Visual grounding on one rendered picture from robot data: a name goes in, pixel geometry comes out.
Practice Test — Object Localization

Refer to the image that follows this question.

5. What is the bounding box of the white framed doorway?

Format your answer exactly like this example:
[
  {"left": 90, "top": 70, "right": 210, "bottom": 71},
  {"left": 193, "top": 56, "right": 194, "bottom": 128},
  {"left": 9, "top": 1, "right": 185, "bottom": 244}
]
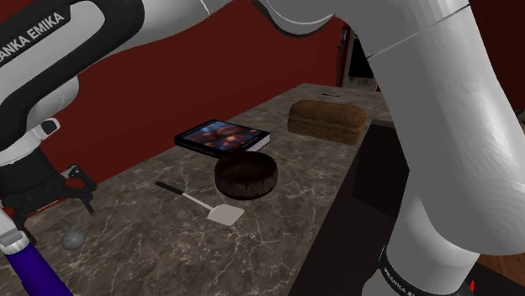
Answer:
[{"left": 335, "top": 24, "right": 381, "bottom": 93}]

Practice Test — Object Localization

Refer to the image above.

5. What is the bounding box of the small grey ball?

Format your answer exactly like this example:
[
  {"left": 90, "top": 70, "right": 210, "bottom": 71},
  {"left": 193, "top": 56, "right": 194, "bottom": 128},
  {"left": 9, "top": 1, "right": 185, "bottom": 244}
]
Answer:
[{"left": 61, "top": 230, "right": 88, "bottom": 251}]

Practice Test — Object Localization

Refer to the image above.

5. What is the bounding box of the dark blue picture book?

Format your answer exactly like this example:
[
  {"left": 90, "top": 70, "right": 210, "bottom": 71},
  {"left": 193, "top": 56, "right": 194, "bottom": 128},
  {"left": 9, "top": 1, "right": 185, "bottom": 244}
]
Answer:
[{"left": 173, "top": 119, "right": 272, "bottom": 159}]

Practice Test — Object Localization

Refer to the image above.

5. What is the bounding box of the brown bread loaf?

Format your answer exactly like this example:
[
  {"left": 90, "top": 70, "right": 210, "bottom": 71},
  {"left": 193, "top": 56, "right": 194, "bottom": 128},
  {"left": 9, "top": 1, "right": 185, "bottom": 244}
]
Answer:
[{"left": 286, "top": 98, "right": 368, "bottom": 147}]

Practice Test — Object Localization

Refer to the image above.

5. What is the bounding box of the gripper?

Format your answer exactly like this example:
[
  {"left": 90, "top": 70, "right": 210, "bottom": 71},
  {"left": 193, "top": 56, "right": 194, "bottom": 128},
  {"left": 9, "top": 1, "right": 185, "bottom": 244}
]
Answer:
[{"left": 0, "top": 148, "right": 98, "bottom": 246}]

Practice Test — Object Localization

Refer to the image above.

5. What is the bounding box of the black-handled white spatula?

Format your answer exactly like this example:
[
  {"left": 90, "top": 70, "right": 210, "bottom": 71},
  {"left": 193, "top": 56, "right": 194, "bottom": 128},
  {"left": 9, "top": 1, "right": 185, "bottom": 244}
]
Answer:
[{"left": 155, "top": 180, "right": 247, "bottom": 227}]

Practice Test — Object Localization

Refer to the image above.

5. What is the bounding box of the dark brown wooden bowl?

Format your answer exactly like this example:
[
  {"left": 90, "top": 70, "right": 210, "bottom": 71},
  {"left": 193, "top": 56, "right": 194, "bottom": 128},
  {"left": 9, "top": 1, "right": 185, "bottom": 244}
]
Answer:
[{"left": 214, "top": 151, "right": 279, "bottom": 202}]

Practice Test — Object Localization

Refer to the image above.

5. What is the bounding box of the blue bottle with white cap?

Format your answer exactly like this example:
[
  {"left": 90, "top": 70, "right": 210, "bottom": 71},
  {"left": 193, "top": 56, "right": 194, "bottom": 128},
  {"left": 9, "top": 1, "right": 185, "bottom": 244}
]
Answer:
[{"left": 0, "top": 207, "right": 75, "bottom": 296}]

